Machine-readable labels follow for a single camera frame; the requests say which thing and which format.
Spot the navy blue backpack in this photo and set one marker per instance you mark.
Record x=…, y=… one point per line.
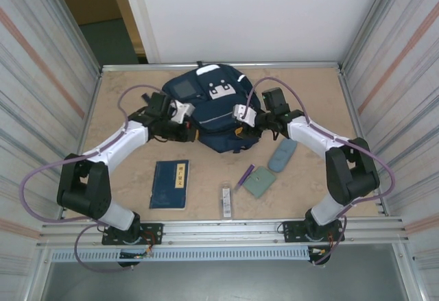
x=212, y=129

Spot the blue-grey pencil case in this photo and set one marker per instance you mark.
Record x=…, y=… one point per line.
x=281, y=157

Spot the purple pen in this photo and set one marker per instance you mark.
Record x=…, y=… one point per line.
x=245, y=176

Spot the blue book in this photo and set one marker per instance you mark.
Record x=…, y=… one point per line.
x=168, y=188

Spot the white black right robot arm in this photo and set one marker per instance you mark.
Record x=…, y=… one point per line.
x=308, y=133

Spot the grey metal sheet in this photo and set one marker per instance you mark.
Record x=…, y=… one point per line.
x=223, y=284

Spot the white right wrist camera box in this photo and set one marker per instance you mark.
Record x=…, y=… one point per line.
x=245, y=114

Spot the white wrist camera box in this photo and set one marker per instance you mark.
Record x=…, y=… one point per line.
x=181, y=110
x=245, y=114

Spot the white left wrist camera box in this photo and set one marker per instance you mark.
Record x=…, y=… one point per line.
x=181, y=110

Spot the aluminium table edge rail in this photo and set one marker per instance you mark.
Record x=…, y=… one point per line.
x=274, y=65

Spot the aluminium mounting rail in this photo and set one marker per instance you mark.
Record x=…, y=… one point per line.
x=223, y=229

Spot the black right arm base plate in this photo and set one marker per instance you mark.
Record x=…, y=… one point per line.
x=291, y=230

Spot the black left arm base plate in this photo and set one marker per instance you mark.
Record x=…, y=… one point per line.
x=152, y=234

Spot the white door frame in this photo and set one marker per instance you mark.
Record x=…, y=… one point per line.
x=137, y=13

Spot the striped left enclosure panel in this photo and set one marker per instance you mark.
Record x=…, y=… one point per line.
x=34, y=74

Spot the striped enclosure panel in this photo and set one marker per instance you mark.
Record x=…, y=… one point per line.
x=34, y=74
x=404, y=74

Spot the striped right enclosure panel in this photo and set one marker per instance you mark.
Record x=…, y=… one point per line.
x=404, y=74

